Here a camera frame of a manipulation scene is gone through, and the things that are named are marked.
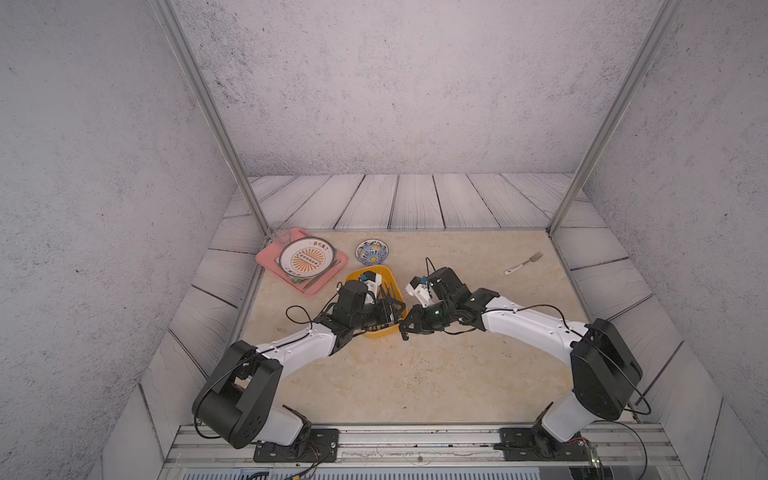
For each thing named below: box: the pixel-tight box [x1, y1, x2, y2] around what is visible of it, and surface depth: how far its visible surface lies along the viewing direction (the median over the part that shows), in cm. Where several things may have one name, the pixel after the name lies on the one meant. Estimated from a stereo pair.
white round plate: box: [278, 237, 336, 279], surface depth 113 cm
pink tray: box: [256, 227, 308, 295], surface depth 113 cm
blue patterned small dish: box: [354, 239, 390, 265], surface depth 113 cm
